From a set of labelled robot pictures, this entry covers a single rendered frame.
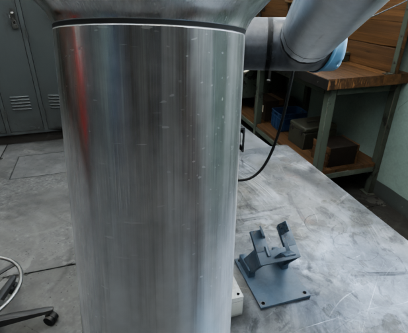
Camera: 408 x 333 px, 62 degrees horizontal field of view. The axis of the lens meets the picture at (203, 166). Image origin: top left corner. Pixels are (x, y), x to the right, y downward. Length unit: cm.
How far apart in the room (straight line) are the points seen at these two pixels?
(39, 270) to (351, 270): 162
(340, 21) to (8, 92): 329
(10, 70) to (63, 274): 202
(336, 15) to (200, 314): 26
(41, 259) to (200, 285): 196
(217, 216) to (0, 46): 331
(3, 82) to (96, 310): 333
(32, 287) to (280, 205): 139
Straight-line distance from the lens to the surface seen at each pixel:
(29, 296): 193
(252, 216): 87
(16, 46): 339
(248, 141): 158
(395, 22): 236
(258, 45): 51
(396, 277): 80
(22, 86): 346
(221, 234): 16
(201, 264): 16
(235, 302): 62
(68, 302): 183
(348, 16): 33
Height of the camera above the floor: 130
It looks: 28 degrees down
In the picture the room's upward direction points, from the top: straight up
